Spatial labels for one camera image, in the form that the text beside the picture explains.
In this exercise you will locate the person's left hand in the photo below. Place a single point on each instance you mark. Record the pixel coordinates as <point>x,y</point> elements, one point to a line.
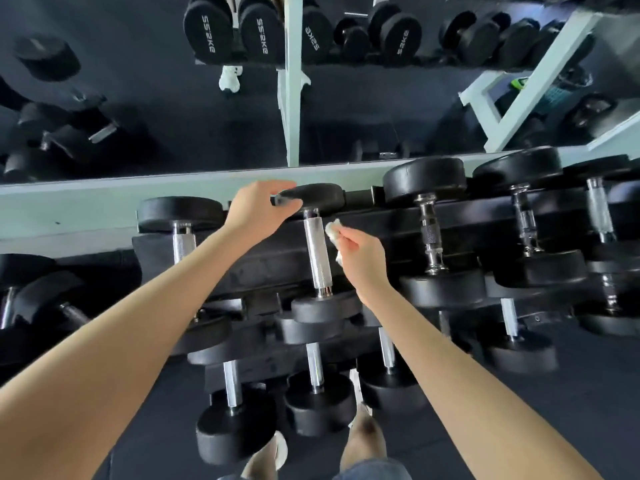
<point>255,212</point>

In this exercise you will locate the person's right hand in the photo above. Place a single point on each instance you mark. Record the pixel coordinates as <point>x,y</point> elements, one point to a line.
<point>367,264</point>

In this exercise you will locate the white wet wipe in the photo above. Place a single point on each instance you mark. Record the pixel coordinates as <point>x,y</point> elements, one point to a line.
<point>332,229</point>

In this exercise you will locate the person's right forearm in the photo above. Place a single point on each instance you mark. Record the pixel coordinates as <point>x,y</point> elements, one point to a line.
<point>475,394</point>

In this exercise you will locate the person's left forearm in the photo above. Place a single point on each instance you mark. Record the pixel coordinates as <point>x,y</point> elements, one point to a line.
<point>110,354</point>

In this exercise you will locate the black dumbbell rack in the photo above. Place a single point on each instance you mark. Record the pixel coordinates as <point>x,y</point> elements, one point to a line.
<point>250,274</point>

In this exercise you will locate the person's right white sneaker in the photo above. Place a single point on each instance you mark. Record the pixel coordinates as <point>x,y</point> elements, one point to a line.
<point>357,389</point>

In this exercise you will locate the person's white sneaker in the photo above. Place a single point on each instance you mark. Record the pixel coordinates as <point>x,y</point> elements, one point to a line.
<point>281,449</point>
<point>357,389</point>

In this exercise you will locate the person's right leg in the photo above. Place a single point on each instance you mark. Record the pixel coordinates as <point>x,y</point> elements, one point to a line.
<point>362,439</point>

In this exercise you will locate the person's left white sneaker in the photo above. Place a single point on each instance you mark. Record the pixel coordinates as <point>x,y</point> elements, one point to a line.
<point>281,449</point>

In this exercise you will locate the medium black dumbbell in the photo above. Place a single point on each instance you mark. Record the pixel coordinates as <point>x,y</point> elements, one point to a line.
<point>615,324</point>

